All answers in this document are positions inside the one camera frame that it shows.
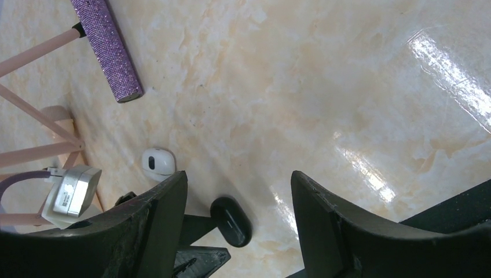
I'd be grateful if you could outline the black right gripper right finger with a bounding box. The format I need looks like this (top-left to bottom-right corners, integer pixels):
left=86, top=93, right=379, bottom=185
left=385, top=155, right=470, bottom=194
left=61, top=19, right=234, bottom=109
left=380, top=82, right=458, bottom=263
left=291, top=171, right=490, bottom=277

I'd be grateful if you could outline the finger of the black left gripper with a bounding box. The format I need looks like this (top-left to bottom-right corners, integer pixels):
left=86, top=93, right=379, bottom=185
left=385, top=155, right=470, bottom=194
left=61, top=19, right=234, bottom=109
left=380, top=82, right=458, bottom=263
left=173, top=214, right=231, bottom=278

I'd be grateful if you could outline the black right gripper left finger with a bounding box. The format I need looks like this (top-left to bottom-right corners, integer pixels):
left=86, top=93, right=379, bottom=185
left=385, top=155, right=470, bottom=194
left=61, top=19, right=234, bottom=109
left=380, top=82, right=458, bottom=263
left=1, top=171, right=188, bottom=277

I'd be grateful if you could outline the black earbud charging case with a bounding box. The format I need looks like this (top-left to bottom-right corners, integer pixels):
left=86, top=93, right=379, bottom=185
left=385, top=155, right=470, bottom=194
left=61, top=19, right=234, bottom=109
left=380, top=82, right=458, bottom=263
left=210, top=196, right=253, bottom=248

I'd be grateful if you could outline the white earbud charging case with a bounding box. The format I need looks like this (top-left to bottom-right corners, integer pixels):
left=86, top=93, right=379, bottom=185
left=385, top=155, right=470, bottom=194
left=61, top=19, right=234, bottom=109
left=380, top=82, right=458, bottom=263
left=142, top=148, right=176, bottom=182

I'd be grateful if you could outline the pink music stand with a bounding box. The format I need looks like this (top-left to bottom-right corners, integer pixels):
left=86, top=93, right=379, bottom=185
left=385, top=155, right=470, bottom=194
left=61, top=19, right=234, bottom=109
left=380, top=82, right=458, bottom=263
left=0, top=22, right=87, bottom=227

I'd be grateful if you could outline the purple glitter microphone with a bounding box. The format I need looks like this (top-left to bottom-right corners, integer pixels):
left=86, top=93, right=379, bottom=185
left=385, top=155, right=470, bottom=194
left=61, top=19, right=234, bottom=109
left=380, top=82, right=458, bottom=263
left=71, top=0, right=144, bottom=103

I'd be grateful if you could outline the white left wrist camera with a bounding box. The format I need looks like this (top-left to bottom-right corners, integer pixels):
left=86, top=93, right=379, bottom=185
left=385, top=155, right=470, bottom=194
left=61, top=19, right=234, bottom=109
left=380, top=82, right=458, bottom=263
left=41, top=164, right=103, bottom=229

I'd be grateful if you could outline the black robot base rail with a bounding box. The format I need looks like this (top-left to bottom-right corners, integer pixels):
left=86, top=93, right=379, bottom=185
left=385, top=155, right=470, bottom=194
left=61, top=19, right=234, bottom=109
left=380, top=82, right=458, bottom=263
left=400, top=180, right=490, bottom=234

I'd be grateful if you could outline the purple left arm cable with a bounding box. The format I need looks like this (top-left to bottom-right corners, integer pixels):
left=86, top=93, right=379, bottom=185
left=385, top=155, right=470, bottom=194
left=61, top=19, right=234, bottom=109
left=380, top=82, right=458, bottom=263
left=0, top=170, right=52, bottom=204

